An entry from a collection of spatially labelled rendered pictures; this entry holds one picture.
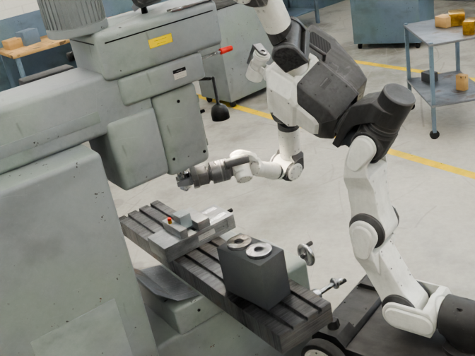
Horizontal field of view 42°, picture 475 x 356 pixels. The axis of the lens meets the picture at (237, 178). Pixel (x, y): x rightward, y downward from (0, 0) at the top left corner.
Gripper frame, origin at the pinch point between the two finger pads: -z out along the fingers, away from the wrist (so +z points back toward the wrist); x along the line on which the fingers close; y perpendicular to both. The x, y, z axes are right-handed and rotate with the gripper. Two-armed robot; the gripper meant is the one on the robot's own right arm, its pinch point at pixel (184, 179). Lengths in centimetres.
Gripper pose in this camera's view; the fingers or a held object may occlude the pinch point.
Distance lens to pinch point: 244.0
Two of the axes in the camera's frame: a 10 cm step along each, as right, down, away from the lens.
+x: 1.9, 3.9, -9.0
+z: 9.7, -2.4, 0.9
